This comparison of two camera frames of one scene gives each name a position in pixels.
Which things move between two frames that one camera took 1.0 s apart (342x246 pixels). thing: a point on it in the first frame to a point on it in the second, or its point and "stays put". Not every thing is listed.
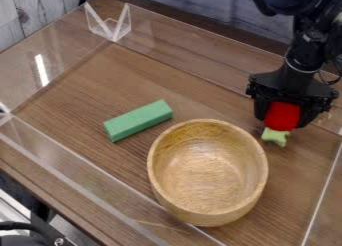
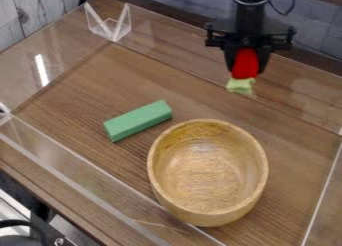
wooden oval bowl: [207, 171] stays put
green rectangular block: [136, 120] stays put
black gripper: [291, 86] to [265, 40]
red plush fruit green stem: [282, 118] to [245, 68]
